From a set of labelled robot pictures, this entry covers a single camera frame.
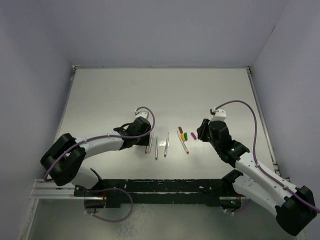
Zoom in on white pen green end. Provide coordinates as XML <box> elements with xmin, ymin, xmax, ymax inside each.
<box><xmin>155</xmin><ymin>135</ymin><xmax>159</xmax><ymax>160</ymax></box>

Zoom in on white pen yellow end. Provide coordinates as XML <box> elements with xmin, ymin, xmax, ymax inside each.
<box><xmin>147</xmin><ymin>133</ymin><xmax>153</xmax><ymax>154</ymax></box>

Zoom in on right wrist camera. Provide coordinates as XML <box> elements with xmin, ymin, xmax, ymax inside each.
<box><xmin>210</xmin><ymin>108</ymin><xmax>227</xmax><ymax>122</ymax></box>

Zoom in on aluminium rail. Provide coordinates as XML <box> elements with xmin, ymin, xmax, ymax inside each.
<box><xmin>30</xmin><ymin>179</ymin><xmax>75</xmax><ymax>200</ymax></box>

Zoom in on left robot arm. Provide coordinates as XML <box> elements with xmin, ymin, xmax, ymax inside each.
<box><xmin>40</xmin><ymin>116</ymin><xmax>151</xmax><ymax>196</ymax></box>

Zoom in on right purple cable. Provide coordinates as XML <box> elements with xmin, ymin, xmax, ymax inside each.
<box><xmin>214</xmin><ymin>100</ymin><xmax>320</xmax><ymax>213</ymax></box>

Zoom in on black base frame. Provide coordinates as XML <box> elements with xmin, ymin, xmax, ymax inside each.
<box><xmin>74</xmin><ymin>170</ymin><xmax>243</xmax><ymax>208</ymax></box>

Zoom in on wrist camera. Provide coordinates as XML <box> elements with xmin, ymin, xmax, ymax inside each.
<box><xmin>134</xmin><ymin>109</ymin><xmax>150</xmax><ymax>120</ymax></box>
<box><xmin>210</xmin><ymin>108</ymin><xmax>227</xmax><ymax>122</ymax></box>

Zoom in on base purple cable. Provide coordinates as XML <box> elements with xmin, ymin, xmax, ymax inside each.
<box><xmin>83</xmin><ymin>187</ymin><xmax>134</xmax><ymax>223</ymax></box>

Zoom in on white pen red end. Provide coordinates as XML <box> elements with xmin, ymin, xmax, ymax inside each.
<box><xmin>164</xmin><ymin>132</ymin><xmax>170</xmax><ymax>157</ymax></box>

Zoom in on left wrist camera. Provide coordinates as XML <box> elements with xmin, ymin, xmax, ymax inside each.
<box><xmin>134</xmin><ymin>109</ymin><xmax>150</xmax><ymax>120</ymax></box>

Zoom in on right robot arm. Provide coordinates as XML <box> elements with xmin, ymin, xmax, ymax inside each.
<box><xmin>196</xmin><ymin>118</ymin><xmax>317</xmax><ymax>236</ymax></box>

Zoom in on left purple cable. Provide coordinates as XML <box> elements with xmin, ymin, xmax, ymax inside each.
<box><xmin>43</xmin><ymin>106</ymin><xmax>157</xmax><ymax>182</ymax></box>

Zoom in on white pen brown tip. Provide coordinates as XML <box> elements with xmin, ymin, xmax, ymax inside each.
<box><xmin>176</xmin><ymin>131</ymin><xmax>190</xmax><ymax>154</ymax></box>

